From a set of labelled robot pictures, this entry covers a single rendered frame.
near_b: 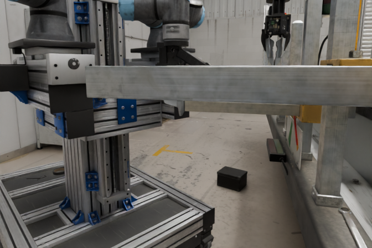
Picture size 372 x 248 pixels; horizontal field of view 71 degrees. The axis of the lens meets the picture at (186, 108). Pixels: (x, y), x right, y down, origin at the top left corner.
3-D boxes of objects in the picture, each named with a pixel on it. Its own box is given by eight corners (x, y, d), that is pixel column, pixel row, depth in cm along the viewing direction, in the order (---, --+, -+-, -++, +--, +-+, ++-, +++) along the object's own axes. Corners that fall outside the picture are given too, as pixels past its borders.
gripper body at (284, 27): (264, 35, 80) (265, -7, 78) (263, 38, 88) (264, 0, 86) (290, 34, 78) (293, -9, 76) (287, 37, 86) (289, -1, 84)
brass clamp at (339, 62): (332, 92, 39) (335, 58, 39) (312, 86, 52) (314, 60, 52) (379, 93, 38) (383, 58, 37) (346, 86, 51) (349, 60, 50)
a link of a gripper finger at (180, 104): (165, 114, 78) (165, 83, 77) (185, 115, 77) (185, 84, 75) (162, 117, 75) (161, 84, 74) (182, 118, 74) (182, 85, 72)
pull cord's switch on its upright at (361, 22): (355, 87, 312) (366, -12, 294) (351, 86, 326) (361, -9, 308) (363, 87, 310) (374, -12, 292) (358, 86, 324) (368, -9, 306)
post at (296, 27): (284, 153, 99) (292, 20, 91) (283, 150, 102) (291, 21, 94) (294, 154, 98) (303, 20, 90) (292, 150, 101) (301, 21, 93)
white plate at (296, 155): (297, 170, 66) (300, 131, 64) (284, 141, 91) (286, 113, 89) (300, 170, 66) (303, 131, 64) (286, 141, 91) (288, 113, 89)
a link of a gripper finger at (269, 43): (264, 66, 83) (266, 35, 81) (263, 66, 88) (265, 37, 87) (275, 66, 82) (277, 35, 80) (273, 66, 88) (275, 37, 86)
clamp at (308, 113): (301, 122, 65) (302, 102, 64) (293, 113, 78) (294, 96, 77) (326, 124, 64) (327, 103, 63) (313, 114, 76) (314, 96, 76)
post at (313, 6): (295, 173, 74) (308, -6, 66) (293, 169, 78) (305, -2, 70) (308, 175, 73) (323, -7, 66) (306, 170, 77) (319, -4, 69)
